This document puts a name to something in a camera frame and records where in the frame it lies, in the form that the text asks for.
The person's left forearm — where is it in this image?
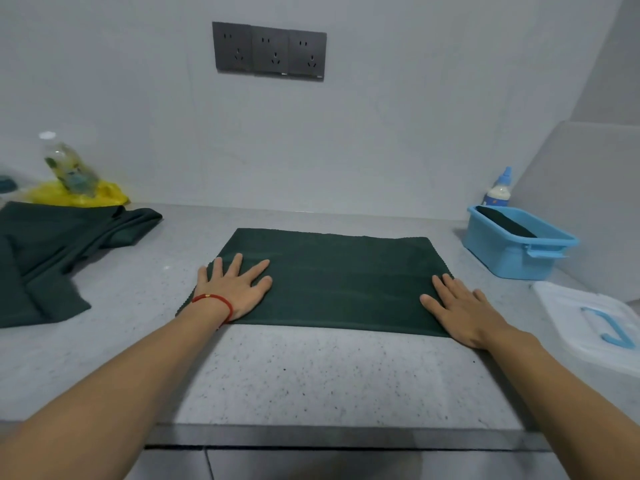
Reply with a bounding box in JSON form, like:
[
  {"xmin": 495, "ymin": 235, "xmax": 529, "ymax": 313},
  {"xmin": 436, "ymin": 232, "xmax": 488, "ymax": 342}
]
[{"xmin": 0, "ymin": 300, "xmax": 231, "ymax": 480}]

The white glue bottle blue cap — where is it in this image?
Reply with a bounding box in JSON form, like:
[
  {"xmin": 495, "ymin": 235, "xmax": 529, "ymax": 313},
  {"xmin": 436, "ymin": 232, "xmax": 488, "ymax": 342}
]
[{"xmin": 482, "ymin": 167, "xmax": 513, "ymax": 207}]

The crumpled dark green cloth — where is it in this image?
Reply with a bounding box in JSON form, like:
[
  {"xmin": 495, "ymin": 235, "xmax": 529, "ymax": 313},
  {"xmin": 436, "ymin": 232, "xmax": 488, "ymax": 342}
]
[{"xmin": 0, "ymin": 201, "xmax": 164, "ymax": 329}]

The person's left hand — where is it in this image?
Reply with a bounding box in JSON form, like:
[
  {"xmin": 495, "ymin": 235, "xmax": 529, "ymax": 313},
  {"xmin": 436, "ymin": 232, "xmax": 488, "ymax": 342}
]
[{"xmin": 193, "ymin": 253, "xmax": 274, "ymax": 323}]

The clear plastic bottle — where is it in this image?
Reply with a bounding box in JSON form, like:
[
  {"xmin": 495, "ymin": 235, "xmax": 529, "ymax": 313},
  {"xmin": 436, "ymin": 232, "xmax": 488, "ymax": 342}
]
[{"xmin": 39, "ymin": 131, "xmax": 101, "ymax": 198}]

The dark green rolled towel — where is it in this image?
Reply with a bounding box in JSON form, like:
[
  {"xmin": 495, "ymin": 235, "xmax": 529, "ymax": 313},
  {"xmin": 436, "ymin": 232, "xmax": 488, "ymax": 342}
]
[{"xmin": 475, "ymin": 206, "xmax": 538, "ymax": 239}]

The yellow plastic bag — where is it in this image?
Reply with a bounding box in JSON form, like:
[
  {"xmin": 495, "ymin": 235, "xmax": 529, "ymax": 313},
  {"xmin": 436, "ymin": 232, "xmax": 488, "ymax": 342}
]
[{"xmin": 24, "ymin": 180, "xmax": 131, "ymax": 208}]

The red string bracelet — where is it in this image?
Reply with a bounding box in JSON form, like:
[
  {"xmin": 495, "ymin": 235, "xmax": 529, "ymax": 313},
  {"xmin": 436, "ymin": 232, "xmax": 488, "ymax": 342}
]
[{"xmin": 191, "ymin": 293, "xmax": 234, "ymax": 326}]

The grey wall socket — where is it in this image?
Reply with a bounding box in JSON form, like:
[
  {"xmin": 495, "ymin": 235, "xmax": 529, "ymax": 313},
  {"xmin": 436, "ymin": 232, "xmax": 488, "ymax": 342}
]
[
  {"xmin": 288, "ymin": 30, "xmax": 328, "ymax": 81},
  {"xmin": 212, "ymin": 22, "xmax": 253, "ymax": 74},
  {"xmin": 251, "ymin": 26, "xmax": 290, "ymax": 77}
]

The white lid with blue handle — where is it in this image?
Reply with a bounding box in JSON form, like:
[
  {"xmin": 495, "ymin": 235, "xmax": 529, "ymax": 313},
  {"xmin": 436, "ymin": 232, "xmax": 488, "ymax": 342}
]
[{"xmin": 531, "ymin": 281, "xmax": 640, "ymax": 379}]

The person's right forearm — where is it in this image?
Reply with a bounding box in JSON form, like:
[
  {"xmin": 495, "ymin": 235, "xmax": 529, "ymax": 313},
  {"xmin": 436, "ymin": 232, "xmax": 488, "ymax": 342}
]
[{"xmin": 481, "ymin": 327, "xmax": 640, "ymax": 480}]

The blue plastic basket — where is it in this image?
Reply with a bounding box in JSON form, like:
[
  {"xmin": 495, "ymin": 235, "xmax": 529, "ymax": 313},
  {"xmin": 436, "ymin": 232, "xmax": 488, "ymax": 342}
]
[{"xmin": 461, "ymin": 205, "xmax": 580, "ymax": 281}]

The dark green towel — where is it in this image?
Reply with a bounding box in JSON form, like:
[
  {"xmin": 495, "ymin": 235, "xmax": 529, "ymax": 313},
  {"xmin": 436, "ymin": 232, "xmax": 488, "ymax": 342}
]
[
  {"xmin": 176, "ymin": 228, "xmax": 455, "ymax": 339},
  {"xmin": 475, "ymin": 206, "xmax": 538, "ymax": 239}
]

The person's right hand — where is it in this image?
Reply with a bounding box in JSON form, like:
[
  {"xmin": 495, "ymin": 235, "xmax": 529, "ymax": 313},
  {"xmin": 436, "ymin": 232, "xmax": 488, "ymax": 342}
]
[{"xmin": 419, "ymin": 274, "xmax": 509, "ymax": 351}]

